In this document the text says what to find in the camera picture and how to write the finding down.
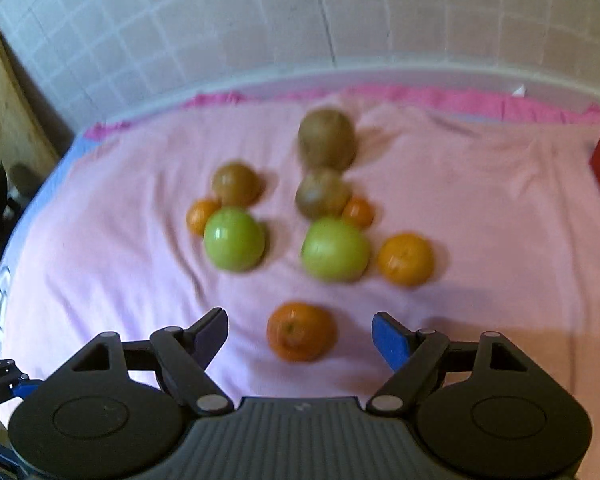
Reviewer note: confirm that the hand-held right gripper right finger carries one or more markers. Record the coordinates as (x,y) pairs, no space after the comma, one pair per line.
(387,341)

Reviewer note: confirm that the magenta cloth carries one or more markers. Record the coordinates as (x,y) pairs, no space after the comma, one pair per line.
(430,96)

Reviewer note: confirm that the large brown kiwi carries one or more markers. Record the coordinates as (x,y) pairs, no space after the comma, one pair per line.
(326,140)

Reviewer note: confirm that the green apple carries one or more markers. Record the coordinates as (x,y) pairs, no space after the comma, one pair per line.
(235,240)
(335,250)

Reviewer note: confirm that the small orange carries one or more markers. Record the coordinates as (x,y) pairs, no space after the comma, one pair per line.
(201,217)
(360,211)

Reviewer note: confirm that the light pink cloth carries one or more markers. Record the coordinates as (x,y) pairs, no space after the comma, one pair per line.
(480,185)

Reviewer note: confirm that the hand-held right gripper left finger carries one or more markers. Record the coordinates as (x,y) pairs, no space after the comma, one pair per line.
(214,332)

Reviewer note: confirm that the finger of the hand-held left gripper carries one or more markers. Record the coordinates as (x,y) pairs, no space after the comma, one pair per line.
(24,388)

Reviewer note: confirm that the blue printed sheet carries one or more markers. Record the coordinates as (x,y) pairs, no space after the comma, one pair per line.
(35,210)

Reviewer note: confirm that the white paper scrap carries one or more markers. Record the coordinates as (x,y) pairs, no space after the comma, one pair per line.
(519,91)

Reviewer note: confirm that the wooden board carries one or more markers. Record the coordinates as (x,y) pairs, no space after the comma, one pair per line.
(5,100)

